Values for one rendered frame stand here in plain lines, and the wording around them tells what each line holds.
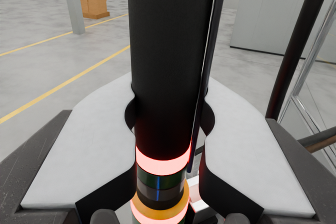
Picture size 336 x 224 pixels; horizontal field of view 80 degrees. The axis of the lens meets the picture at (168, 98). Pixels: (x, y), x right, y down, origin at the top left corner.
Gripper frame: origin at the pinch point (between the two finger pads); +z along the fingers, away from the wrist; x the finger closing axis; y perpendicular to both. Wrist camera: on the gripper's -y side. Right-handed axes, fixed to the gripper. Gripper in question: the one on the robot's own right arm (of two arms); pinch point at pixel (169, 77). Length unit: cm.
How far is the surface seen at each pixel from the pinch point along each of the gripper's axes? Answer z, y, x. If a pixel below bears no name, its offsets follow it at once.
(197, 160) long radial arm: 40, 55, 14
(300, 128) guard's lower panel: 85, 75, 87
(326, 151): 59, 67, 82
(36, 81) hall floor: 283, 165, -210
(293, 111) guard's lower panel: 100, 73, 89
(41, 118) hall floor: 191, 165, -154
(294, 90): 110, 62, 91
